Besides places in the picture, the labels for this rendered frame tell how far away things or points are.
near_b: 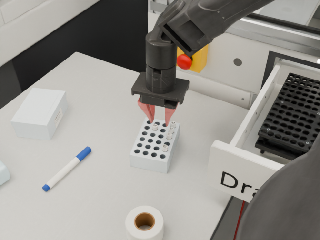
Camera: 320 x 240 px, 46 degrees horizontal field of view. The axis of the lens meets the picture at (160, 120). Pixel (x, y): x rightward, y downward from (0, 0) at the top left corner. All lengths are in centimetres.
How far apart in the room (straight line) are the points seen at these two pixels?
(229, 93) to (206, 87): 7
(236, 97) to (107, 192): 43
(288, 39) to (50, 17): 70
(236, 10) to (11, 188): 57
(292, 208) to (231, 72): 83
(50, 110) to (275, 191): 79
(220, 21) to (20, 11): 68
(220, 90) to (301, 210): 88
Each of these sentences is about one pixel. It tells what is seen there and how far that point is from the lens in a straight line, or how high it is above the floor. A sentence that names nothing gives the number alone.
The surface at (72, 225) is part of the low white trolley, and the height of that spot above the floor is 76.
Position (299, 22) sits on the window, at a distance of 89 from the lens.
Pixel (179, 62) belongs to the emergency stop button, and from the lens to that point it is 94.
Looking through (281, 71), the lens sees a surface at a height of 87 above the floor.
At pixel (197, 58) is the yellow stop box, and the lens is 95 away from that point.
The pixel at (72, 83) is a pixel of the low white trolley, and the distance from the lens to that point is 109.
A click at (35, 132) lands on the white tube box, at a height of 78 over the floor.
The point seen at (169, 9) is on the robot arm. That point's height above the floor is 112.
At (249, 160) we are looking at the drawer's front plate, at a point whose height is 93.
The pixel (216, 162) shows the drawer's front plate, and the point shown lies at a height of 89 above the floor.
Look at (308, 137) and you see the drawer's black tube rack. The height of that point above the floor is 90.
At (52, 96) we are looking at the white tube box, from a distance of 97.
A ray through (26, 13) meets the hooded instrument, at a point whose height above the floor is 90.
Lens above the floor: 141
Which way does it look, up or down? 43 degrees down
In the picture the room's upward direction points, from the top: straight up
